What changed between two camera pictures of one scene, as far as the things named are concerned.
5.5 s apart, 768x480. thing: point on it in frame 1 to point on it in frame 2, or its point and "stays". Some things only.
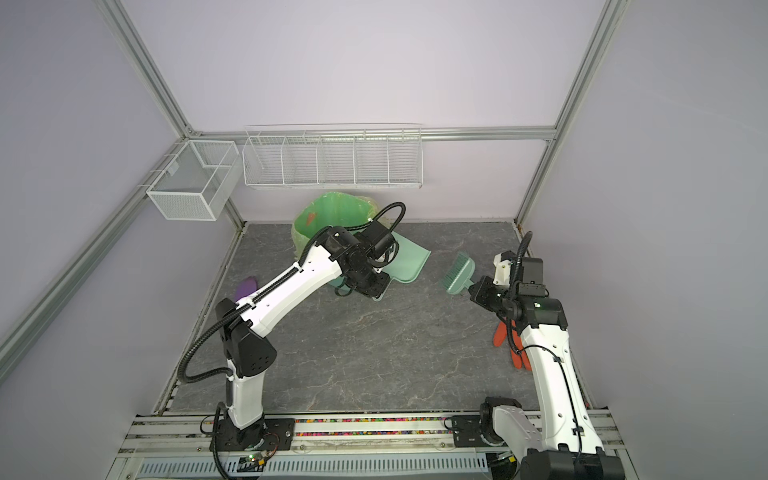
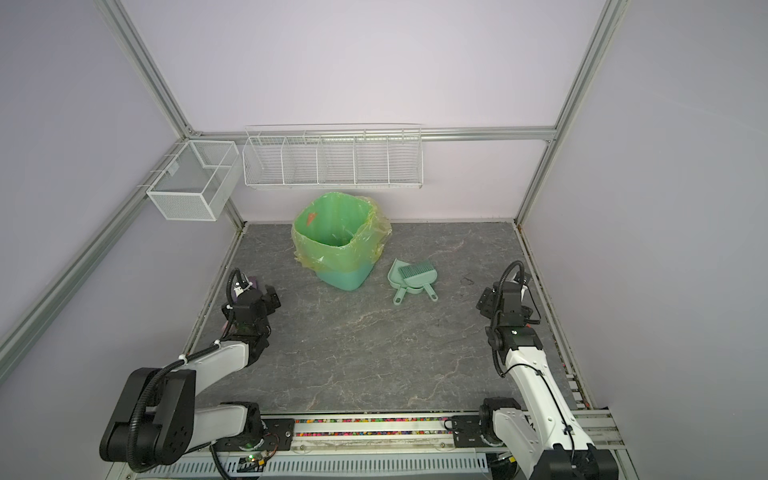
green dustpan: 409,264 to 397,279
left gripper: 375,291 to 271,300
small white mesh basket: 196,183 stays
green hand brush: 458,276 to 420,275
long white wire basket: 383,155 stays
